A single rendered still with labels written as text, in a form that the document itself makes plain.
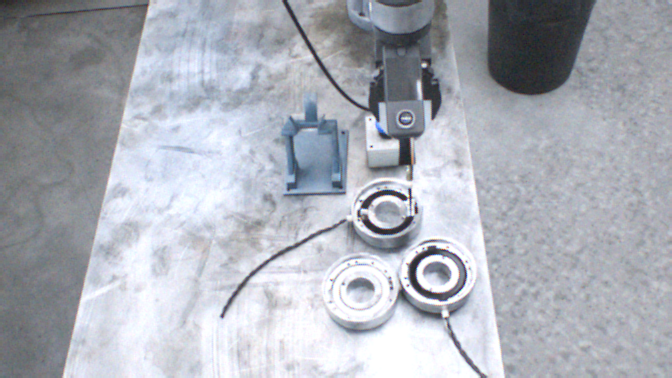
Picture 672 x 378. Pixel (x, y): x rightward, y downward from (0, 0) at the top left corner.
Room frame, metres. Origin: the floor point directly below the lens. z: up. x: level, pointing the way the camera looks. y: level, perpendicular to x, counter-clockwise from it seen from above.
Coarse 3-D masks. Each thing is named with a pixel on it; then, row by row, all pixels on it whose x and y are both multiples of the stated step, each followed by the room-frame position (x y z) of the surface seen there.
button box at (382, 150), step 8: (368, 120) 0.72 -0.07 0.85; (368, 128) 0.71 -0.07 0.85; (376, 128) 0.70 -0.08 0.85; (368, 136) 0.69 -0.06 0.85; (376, 136) 0.69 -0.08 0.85; (384, 136) 0.68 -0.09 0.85; (368, 144) 0.68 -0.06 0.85; (376, 144) 0.67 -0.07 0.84; (384, 144) 0.67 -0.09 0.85; (392, 144) 0.67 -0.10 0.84; (368, 152) 0.66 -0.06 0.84; (376, 152) 0.66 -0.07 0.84; (384, 152) 0.66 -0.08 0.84; (392, 152) 0.66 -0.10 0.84; (368, 160) 0.66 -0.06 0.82; (376, 160) 0.66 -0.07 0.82; (384, 160) 0.66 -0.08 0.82; (392, 160) 0.66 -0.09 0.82
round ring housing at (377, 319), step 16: (352, 256) 0.49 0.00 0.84; (368, 256) 0.48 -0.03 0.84; (336, 272) 0.47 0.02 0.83; (384, 272) 0.46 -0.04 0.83; (352, 288) 0.45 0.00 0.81; (352, 304) 0.42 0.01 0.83; (368, 304) 0.41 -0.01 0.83; (336, 320) 0.40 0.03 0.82; (352, 320) 0.39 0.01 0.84; (368, 320) 0.38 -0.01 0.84; (384, 320) 0.39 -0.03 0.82
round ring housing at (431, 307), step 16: (432, 240) 0.49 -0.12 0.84; (448, 240) 0.48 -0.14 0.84; (432, 256) 0.47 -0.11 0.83; (464, 256) 0.46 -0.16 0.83; (400, 272) 0.45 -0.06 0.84; (448, 272) 0.45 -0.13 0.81; (432, 288) 0.42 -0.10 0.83; (448, 288) 0.41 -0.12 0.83; (464, 288) 0.41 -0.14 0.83; (416, 304) 0.40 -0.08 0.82; (432, 304) 0.39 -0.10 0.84; (448, 304) 0.39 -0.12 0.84
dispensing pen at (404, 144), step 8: (400, 144) 0.59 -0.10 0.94; (408, 144) 0.59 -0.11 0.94; (400, 152) 0.58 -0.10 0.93; (408, 152) 0.58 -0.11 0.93; (400, 160) 0.58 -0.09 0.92; (408, 160) 0.57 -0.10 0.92; (408, 168) 0.58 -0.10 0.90; (408, 176) 0.57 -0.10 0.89; (408, 184) 0.56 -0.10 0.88; (408, 192) 0.56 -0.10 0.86
